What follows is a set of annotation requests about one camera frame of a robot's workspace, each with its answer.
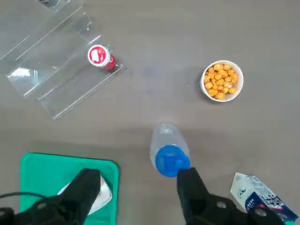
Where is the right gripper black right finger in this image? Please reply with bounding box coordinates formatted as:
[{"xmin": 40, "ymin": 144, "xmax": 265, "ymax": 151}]
[{"xmin": 177, "ymin": 167, "xmax": 285, "ymax": 225}]

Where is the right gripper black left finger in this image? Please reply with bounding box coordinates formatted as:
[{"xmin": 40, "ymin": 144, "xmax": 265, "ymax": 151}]
[{"xmin": 0, "ymin": 168, "xmax": 102, "ymax": 225}]

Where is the blue white milk carton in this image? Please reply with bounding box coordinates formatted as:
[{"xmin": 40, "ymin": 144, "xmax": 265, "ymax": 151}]
[{"xmin": 231, "ymin": 172, "xmax": 300, "ymax": 222}]

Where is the clear acrylic display stand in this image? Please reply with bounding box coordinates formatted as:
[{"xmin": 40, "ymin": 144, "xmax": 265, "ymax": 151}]
[{"xmin": 0, "ymin": 0, "xmax": 128, "ymax": 120}]

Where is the white egg holder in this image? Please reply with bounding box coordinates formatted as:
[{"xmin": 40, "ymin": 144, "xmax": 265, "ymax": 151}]
[{"xmin": 57, "ymin": 173, "xmax": 113, "ymax": 216}]

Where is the green plastic tray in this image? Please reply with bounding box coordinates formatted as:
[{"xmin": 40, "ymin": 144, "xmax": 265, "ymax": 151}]
[{"xmin": 20, "ymin": 152, "xmax": 120, "ymax": 225}]

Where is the clear bottle blue cap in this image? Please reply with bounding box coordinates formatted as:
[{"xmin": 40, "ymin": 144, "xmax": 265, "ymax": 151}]
[{"xmin": 150, "ymin": 122, "xmax": 191, "ymax": 178}]

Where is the white cup of popcorn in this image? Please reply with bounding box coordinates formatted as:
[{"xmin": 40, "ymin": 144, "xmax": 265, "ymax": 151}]
[{"xmin": 200, "ymin": 60, "xmax": 244, "ymax": 103}]

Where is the small red bottle white lid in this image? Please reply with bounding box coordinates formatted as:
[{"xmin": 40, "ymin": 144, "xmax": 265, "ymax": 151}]
[{"xmin": 87, "ymin": 44, "xmax": 117, "ymax": 72}]

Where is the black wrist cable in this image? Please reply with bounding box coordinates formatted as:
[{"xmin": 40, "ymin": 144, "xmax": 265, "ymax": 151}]
[{"xmin": 0, "ymin": 191, "xmax": 51, "ymax": 203}]

